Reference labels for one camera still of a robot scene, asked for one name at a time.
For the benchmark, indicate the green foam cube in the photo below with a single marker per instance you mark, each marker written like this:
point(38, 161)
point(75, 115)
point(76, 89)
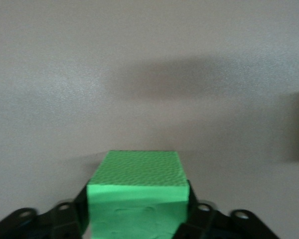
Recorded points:
point(137, 179)

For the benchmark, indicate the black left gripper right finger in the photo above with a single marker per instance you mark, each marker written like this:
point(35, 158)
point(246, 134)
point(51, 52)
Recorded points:
point(204, 224)

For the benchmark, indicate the brown table mat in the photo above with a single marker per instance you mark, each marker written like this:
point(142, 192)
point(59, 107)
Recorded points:
point(64, 49)

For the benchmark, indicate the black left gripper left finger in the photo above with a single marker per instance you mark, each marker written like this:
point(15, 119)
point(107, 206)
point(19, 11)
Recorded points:
point(62, 221)

